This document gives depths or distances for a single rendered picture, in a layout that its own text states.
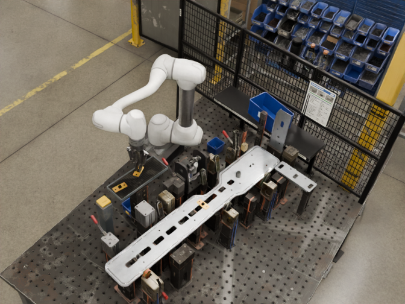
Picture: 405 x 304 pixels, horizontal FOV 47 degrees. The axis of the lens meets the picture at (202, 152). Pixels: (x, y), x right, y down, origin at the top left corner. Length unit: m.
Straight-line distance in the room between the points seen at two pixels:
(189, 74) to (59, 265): 1.41
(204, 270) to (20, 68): 3.62
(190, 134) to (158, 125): 0.23
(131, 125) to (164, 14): 3.16
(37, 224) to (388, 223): 3.03
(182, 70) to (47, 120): 2.45
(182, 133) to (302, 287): 1.28
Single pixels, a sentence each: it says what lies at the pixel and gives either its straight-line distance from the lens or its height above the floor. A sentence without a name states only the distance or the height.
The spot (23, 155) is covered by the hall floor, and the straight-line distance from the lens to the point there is 4.74.
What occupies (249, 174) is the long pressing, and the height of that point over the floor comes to 1.00.
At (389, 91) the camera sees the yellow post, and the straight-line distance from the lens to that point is 3.04.
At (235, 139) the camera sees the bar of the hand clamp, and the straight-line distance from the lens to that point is 3.10.
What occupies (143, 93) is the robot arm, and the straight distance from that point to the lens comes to 2.71.
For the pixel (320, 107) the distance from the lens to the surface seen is 3.30.
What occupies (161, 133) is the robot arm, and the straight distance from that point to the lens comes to 3.32.
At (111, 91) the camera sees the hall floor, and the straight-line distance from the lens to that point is 5.31.
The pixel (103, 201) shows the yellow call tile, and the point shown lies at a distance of 2.74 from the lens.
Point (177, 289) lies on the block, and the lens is 2.93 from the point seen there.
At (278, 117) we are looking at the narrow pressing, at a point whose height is 1.26.
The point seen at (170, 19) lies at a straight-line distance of 5.48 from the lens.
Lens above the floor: 3.31
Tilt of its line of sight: 46 degrees down
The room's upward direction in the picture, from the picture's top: 5 degrees clockwise
